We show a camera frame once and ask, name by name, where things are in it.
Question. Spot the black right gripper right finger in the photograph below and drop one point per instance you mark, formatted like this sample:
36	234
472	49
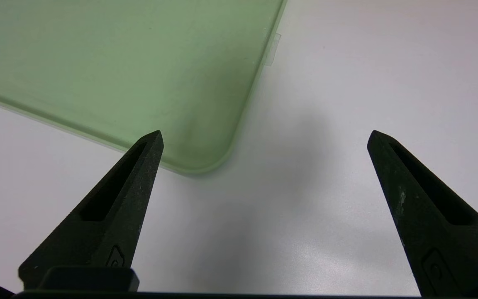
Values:
430	224

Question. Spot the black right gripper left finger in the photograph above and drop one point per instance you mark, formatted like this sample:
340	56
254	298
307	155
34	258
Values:
110	224

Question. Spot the light green plastic tray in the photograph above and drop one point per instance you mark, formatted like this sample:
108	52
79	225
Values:
118	70

